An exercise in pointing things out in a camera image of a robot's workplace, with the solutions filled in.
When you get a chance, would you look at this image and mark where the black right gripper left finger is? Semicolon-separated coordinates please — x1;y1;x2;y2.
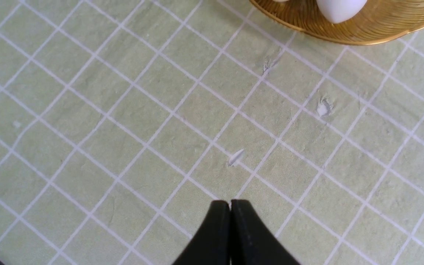
173;200;230;265

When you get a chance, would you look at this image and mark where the green checkered tablecloth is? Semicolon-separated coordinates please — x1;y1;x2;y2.
0;0;424;265

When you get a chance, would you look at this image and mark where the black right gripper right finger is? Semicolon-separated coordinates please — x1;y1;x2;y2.
230;199;299;265

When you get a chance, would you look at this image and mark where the white radish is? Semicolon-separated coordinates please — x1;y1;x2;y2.
316;0;367;24

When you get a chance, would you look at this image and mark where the amber glass plate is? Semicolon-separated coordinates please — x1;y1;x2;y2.
251;0;424;46

